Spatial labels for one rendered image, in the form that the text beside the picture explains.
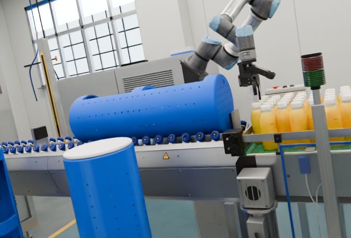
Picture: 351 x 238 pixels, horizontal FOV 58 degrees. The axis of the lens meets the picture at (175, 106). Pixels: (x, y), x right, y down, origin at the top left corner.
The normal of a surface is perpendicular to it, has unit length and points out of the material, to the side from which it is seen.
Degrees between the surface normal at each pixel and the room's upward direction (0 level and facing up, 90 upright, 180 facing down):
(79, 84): 90
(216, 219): 90
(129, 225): 90
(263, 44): 90
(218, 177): 110
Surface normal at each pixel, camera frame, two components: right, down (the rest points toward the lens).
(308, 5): -0.44, 0.18
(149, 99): -0.46, -0.39
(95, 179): 0.06, 0.10
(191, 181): -0.35, 0.49
